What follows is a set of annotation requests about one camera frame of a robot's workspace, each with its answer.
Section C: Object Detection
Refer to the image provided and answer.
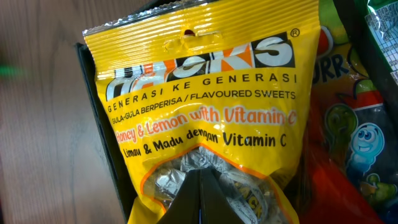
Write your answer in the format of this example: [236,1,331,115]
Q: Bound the red snack bag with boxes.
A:
[297,96,382,224]

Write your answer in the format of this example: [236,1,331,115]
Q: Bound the yellow pistachio bag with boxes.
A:
[83,0,321,223]

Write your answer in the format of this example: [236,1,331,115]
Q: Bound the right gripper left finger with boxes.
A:
[157,170,200,224]

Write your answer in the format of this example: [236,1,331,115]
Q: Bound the black gift box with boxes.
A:
[76,1,211,223]

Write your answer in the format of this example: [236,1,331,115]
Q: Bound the green Haribo gummy bag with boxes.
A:
[313,0,397,223]

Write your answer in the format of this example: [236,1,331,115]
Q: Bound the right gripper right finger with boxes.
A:
[200,168,244,224]

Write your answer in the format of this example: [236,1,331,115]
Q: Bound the green red wafer bar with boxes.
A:
[354,0,397,83]

